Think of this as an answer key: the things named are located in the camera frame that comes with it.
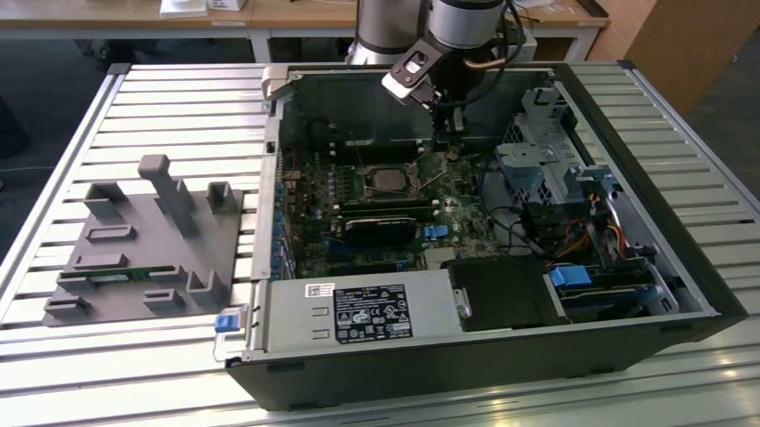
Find RAM slot bank white clips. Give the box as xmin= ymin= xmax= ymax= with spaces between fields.
xmin=331 ymin=141 xmax=421 ymax=165

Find large white box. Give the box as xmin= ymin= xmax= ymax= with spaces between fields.
xmin=158 ymin=0 xmax=210 ymax=20

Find wooden desk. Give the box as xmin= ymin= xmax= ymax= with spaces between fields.
xmin=0 ymin=0 xmax=612 ymax=63

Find green RAM stick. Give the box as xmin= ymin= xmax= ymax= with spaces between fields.
xmin=59 ymin=265 xmax=179 ymax=284

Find grey power supply unit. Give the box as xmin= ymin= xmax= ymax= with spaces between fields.
xmin=249 ymin=269 xmax=470 ymax=352

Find grey case handle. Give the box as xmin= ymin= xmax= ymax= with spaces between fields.
xmin=259 ymin=66 xmax=302 ymax=102

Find silver-topped CPU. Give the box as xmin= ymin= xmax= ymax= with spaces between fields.
xmin=370 ymin=168 xmax=413 ymax=191

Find blue disk carrier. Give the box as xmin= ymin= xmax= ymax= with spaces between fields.
xmin=549 ymin=264 xmax=595 ymax=293

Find black graphics card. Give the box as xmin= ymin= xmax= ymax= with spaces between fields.
xmin=341 ymin=215 xmax=421 ymax=248

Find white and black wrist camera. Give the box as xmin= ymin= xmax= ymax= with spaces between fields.
xmin=380 ymin=38 xmax=445 ymax=108

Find orange power wire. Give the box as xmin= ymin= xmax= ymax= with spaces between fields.
xmin=609 ymin=222 xmax=629 ymax=262

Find thick black wire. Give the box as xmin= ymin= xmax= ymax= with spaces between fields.
xmin=478 ymin=150 xmax=557 ymax=262

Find black disk drive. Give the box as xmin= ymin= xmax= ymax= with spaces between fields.
xmin=557 ymin=284 xmax=655 ymax=321

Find yellow power wire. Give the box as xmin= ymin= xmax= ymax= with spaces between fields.
xmin=557 ymin=233 xmax=595 ymax=262

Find dark bag under desk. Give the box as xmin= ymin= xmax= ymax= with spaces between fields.
xmin=74 ymin=38 xmax=162 ymax=82

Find black plastic shroud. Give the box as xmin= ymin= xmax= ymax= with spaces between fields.
xmin=445 ymin=257 xmax=565 ymax=334

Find metal drive cage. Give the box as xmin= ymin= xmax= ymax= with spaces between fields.
xmin=494 ymin=86 xmax=599 ymax=208

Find black RAM slot bank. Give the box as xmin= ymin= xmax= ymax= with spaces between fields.
xmin=337 ymin=198 xmax=436 ymax=220

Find wooden cabinet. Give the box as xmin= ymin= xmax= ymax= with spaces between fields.
xmin=587 ymin=0 xmax=760 ymax=117

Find grey parts rack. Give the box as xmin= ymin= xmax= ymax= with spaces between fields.
xmin=42 ymin=153 xmax=249 ymax=329

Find silver drive bay bracket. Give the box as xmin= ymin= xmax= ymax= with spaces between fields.
xmin=573 ymin=166 xmax=681 ymax=317

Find green motherboard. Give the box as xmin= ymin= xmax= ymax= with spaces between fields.
xmin=271 ymin=141 xmax=520 ymax=280

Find metal socket cover frame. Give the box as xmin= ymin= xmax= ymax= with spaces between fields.
xmin=414 ymin=145 xmax=464 ymax=190

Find CPU socket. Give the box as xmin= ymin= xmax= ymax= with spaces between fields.
xmin=359 ymin=163 xmax=424 ymax=201

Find thin wire locking lever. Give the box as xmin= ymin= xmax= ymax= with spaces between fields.
xmin=351 ymin=132 xmax=367 ymax=173

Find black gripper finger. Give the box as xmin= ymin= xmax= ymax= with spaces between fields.
xmin=434 ymin=106 xmax=466 ymax=155

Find black and grey PC case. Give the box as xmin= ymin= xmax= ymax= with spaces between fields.
xmin=222 ymin=60 xmax=751 ymax=413

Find silver chipset heatsink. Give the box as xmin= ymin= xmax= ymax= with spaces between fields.
xmin=424 ymin=246 xmax=464 ymax=269

